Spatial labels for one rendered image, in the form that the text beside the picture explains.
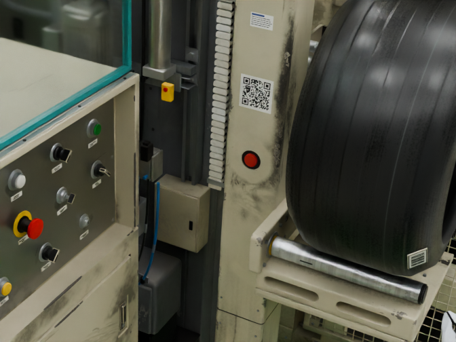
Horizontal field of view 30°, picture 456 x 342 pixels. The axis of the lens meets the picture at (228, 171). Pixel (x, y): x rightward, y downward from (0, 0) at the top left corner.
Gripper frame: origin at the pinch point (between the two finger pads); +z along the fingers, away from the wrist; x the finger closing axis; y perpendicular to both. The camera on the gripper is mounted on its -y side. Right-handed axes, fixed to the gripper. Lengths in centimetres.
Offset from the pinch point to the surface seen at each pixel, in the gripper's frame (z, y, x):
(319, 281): 18.8, 25.2, -17.5
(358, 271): 17.1, 20.7, -9.4
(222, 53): 68, 6, -20
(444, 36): 44, -17, 16
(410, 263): 12.4, 5.5, -1.6
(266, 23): 66, -4, -11
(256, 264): 26.9, 24.4, -28.9
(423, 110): 32.5, -17.6, 6.7
